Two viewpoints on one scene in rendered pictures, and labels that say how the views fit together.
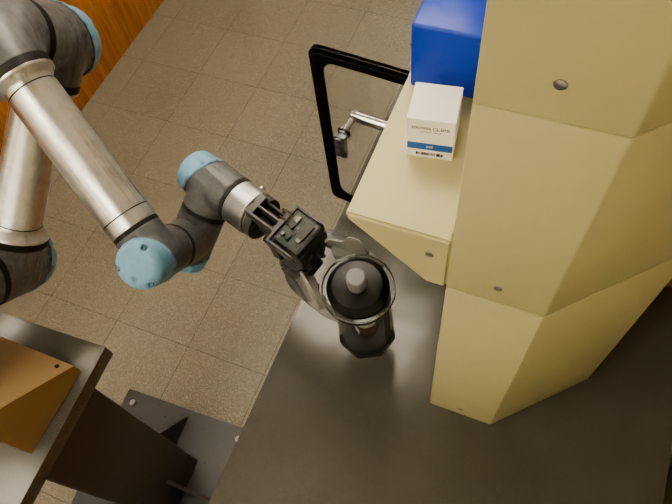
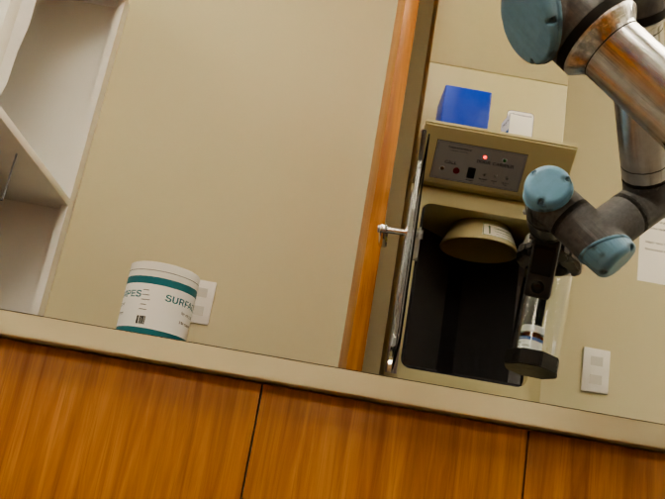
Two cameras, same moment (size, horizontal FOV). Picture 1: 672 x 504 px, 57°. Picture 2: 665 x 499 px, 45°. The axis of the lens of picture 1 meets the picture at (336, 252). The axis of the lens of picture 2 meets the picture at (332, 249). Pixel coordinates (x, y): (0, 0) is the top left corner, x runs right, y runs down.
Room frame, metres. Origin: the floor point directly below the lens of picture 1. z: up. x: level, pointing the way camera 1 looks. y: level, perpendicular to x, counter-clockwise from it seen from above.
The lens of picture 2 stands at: (1.54, 1.04, 0.73)
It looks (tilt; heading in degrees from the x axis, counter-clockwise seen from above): 17 degrees up; 239
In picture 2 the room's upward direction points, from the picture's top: 10 degrees clockwise
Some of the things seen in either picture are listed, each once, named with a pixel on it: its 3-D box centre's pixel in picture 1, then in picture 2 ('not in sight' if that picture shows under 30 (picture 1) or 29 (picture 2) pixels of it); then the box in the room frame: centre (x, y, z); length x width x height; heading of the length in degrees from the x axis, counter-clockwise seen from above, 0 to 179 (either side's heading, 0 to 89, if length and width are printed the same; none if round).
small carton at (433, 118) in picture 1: (434, 121); (516, 133); (0.43, -0.13, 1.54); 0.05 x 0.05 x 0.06; 67
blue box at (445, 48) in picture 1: (466, 34); (461, 117); (0.53, -0.19, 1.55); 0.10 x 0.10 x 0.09; 59
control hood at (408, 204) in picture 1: (441, 142); (493, 163); (0.46, -0.15, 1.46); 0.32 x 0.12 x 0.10; 149
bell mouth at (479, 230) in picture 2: not in sight; (479, 239); (0.36, -0.27, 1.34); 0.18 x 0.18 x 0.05
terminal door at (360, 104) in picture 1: (399, 155); (406, 255); (0.66, -0.14, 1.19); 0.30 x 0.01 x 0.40; 54
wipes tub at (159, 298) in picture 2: not in sight; (157, 309); (1.02, -0.39, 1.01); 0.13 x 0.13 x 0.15
